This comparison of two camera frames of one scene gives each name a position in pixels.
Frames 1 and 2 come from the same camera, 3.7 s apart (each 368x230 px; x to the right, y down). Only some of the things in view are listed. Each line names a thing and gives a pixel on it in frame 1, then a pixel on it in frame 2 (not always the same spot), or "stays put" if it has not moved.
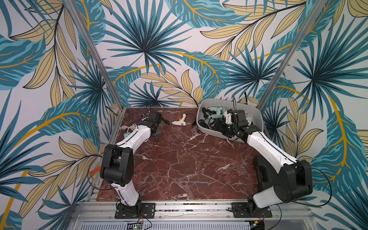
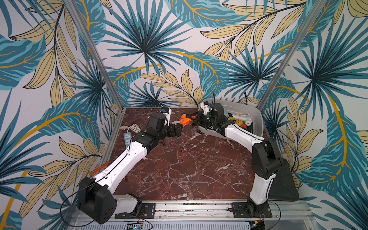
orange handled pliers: (96, 170) stays put
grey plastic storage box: (255, 112) stays put
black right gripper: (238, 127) to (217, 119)
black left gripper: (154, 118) to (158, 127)
